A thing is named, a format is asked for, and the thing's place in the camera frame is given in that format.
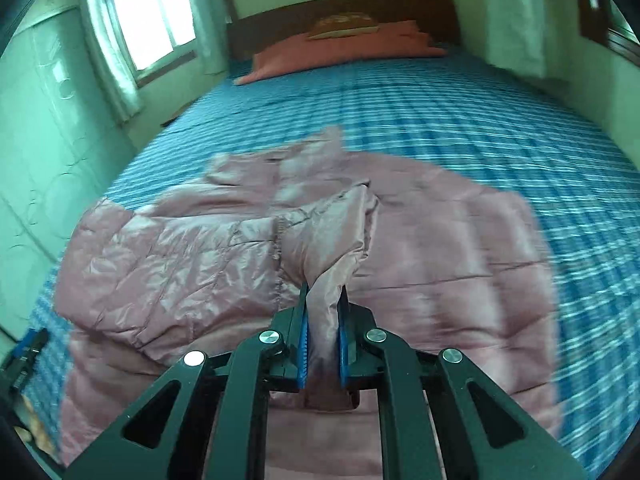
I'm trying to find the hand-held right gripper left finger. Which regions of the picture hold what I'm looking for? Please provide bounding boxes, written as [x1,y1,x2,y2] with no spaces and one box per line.
[64,281,312,480]

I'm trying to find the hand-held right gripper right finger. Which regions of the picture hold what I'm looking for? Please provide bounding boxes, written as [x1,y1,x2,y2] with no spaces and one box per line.
[337,285,589,480]

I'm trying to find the pink puffer jacket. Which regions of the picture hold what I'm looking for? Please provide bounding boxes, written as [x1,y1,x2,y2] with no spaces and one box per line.
[52,126,560,480]

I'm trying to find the white wardrobe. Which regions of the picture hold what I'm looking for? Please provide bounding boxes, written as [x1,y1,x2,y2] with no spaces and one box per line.
[0,5,138,341]

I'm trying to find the bed with blue plaid sheet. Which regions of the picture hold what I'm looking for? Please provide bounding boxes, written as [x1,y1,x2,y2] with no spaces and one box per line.
[22,42,640,480]

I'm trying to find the orange pillow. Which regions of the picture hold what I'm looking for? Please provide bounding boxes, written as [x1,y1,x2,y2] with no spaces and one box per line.
[235,20,447,86]

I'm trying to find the patterned small cushion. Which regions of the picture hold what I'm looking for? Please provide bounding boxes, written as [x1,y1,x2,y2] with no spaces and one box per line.
[306,14,379,41]

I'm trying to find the wooden headboard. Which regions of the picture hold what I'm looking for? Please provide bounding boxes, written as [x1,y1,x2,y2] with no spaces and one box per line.
[227,0,461,61]

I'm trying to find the window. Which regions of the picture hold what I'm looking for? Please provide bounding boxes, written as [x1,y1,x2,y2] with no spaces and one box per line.
[82,0,201,86]

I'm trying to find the white hanging cloth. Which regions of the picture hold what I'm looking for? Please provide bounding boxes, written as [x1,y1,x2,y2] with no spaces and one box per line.
[481,0,553,81]

